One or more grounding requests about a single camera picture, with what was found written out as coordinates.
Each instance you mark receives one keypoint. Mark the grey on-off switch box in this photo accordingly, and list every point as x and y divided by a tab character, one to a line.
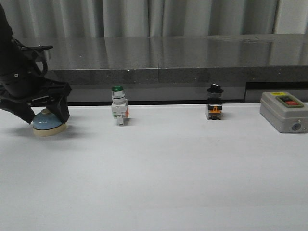
285	112

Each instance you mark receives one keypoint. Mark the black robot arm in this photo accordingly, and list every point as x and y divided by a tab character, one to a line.
7	43

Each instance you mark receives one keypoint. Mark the grey curtain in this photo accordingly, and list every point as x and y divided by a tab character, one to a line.
154	18

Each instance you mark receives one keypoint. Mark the blue call bell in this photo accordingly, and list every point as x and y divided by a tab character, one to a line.
47	123

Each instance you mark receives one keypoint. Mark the green pushbutton switch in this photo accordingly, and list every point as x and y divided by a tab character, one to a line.
119	105

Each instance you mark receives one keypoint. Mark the black selector switch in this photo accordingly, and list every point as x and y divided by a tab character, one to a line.
214	102

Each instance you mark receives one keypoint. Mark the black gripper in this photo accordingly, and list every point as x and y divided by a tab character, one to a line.
23	83

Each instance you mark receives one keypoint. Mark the grey granite counter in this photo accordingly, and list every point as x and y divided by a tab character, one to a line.
178	69

